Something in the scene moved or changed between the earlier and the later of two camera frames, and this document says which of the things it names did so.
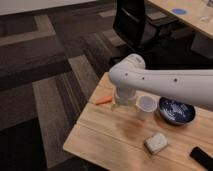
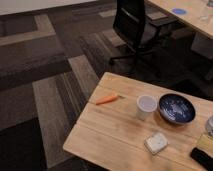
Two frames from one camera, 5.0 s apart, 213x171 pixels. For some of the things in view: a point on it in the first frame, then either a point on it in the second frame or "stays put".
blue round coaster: [179, 11] stays put
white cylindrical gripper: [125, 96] -> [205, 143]
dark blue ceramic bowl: [174, 112] stays put
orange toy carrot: [104, 100] stays put
